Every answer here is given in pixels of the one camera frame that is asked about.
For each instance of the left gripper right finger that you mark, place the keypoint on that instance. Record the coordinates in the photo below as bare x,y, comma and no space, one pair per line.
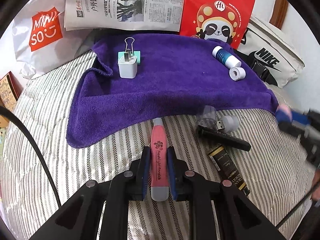
179,185

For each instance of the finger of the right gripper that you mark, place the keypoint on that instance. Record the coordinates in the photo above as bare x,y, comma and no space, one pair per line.
299,117
288,128

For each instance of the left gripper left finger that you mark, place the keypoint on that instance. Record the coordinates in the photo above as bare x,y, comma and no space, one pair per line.
139,181

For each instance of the pink blue eraser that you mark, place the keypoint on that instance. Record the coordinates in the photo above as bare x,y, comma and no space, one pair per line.
283,115

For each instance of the pink flashlight eraser pen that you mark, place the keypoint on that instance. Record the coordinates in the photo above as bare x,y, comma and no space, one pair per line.
158,172

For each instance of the black gold Grand Reserve box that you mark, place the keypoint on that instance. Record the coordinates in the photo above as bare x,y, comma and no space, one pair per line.
227,168

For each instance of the white USB flash drive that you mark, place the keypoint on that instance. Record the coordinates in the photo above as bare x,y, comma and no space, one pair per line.
228,124

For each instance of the white tape roll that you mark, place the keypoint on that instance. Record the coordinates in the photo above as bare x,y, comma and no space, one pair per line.
237,73

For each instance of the blue white cylindrical bottle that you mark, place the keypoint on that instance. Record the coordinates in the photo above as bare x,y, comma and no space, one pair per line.
226,58

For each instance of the white USB wall charger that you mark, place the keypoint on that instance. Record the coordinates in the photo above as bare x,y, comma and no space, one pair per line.
127,64

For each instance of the teal binder clip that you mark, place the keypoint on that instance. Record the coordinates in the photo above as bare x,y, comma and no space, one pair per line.
131,50

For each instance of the clear plastic cap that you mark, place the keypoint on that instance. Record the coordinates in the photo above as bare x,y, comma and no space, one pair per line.
206,117

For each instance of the white Nike waist bag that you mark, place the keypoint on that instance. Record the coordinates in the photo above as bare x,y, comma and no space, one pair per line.
269,53

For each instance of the purple towel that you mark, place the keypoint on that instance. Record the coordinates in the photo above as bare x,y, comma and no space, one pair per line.
177,75

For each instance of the red panda paper bag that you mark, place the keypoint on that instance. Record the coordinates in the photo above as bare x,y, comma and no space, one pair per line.
224,20

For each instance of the patterned brown book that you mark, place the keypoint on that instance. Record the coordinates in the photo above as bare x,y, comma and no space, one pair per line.
9,92

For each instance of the white Miniso plastic bag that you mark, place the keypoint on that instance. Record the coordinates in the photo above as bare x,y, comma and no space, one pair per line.
41,42

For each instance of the folded newspaper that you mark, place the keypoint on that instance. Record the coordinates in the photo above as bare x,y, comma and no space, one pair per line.
162,15

